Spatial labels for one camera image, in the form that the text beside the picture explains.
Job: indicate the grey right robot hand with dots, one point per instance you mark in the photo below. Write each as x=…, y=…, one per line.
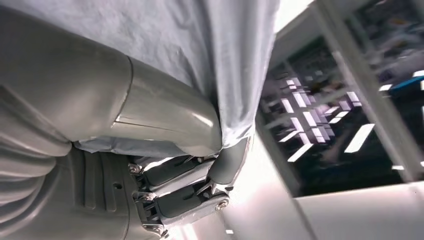
x=99, y=99

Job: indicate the grey glass partition frame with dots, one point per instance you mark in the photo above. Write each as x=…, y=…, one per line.
x=374, y=96

